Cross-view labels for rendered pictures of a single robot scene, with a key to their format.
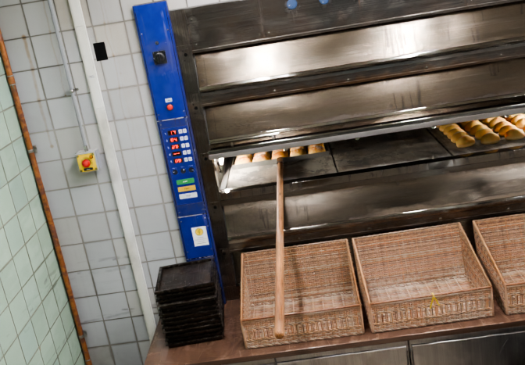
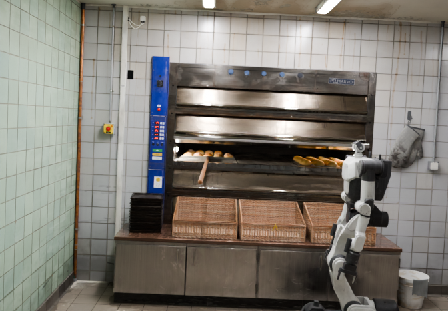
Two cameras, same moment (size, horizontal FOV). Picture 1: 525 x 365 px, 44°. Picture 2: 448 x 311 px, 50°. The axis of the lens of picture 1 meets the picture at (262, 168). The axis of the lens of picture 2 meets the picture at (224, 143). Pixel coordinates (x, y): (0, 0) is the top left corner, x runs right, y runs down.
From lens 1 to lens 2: 158 cm
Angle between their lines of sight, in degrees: 14
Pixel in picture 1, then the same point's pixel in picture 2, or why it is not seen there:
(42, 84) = (96, 84)
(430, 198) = (283, 186)
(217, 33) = (191, 78)
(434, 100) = (293, 133)
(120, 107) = (133, 104)
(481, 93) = (316, 134)
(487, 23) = (323, 101)
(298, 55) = (229, 97)
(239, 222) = (180, 179)
